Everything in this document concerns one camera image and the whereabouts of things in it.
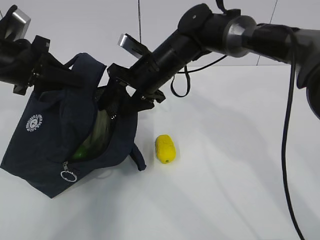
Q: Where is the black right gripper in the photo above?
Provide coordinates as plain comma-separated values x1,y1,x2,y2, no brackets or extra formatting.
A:
97,53,166,116

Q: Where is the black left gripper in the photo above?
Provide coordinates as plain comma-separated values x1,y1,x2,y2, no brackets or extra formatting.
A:
13,35,84,95

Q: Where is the green lidded glass container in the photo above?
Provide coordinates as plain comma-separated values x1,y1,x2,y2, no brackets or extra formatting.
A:
81,109,112,158

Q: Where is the navy blue lunch bag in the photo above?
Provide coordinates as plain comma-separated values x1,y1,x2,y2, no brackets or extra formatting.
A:
0,53,146,198

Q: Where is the yellow corn cob piece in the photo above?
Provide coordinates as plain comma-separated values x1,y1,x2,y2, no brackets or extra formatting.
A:
155,134,177,164

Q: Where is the green cucumber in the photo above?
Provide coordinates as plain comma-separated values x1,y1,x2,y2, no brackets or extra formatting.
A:
72,145,88,160

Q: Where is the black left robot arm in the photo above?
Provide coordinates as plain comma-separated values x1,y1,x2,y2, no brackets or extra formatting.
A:
0,35,85,96

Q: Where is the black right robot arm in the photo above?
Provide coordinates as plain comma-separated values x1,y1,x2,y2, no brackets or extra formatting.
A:
99,1,320,116

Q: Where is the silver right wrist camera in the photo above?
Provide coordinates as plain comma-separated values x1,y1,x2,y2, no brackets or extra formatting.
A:
117,33,151,59

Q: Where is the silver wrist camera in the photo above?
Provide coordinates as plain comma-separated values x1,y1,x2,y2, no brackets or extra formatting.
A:
0,4,31,41
117,33,151,59

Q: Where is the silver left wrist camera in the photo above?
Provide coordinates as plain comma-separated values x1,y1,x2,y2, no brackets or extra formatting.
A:
0,4,31,41

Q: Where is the silver zipper pull ring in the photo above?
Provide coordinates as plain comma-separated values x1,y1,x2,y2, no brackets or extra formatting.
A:
60,161,77,182

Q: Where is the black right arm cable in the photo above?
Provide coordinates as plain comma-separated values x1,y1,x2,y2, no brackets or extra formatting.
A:
170,0,307,240

